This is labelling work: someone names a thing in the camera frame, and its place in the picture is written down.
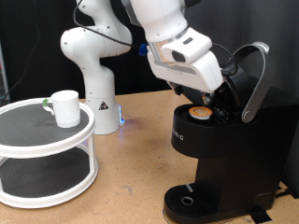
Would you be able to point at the black Keurig coffee machine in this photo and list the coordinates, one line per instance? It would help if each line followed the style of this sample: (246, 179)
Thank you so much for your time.
(243, 155)

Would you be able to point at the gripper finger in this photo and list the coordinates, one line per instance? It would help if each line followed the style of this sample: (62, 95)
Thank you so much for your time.
(178, 89)
(207, 98)

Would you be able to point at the white two-tier turntable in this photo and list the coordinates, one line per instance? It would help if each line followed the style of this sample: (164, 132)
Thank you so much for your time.
(31, 130)

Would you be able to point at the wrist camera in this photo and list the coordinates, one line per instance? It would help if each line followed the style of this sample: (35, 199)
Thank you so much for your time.
(226, 68)

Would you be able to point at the orange coffee pod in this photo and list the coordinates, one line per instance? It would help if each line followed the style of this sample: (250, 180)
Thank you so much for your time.
(200, 112)

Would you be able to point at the black tape strip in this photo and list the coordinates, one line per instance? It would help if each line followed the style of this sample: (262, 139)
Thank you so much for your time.
(260, 214)

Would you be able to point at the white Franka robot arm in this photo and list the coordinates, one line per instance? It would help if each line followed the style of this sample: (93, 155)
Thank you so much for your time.
(99, 77)

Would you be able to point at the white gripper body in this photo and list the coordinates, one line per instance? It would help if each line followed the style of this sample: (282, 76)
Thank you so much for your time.
(187, 76)

